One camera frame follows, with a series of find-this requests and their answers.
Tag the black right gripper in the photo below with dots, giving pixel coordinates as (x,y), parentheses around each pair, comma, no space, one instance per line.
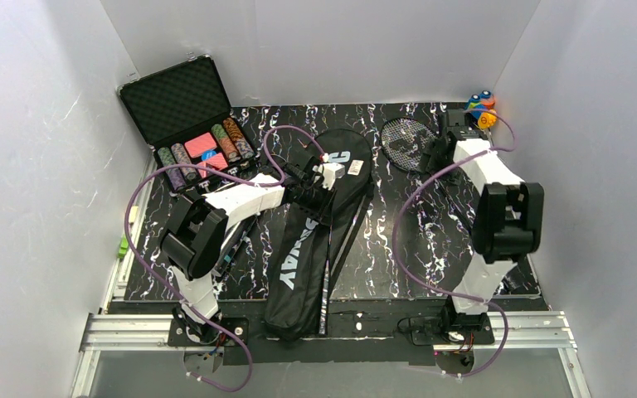
(445,146)

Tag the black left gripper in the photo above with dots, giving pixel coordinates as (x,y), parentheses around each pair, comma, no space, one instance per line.
(308,179)

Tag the black Crossway racket bag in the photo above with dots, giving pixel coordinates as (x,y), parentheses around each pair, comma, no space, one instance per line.
(295,271)

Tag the black shuttlecock tube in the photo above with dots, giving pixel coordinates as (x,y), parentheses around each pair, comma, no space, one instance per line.
(234,239)

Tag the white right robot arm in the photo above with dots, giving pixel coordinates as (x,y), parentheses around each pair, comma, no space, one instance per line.
(507,225)

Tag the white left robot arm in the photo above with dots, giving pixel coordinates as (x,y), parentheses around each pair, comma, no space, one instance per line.
(199,223)

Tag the colourful toy blocks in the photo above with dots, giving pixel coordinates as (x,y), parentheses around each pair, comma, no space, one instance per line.
(483,107)

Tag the blue dealer chip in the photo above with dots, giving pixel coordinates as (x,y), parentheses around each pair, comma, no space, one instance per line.
(208,154)

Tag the pink playing card deck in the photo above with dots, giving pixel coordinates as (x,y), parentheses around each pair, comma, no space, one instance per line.
(199,145)

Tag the black poker chip case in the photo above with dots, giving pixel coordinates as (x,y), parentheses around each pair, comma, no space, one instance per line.
(181,103)

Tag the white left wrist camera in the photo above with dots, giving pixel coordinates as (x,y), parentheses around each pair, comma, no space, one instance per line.
(330,173)

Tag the black mounting base plate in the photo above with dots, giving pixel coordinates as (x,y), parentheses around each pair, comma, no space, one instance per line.
(383,330)

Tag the beige block on rail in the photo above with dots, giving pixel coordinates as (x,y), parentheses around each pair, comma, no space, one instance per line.
(132,215)

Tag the green clip on rail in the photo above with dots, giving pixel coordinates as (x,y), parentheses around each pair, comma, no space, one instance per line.
(123,247)

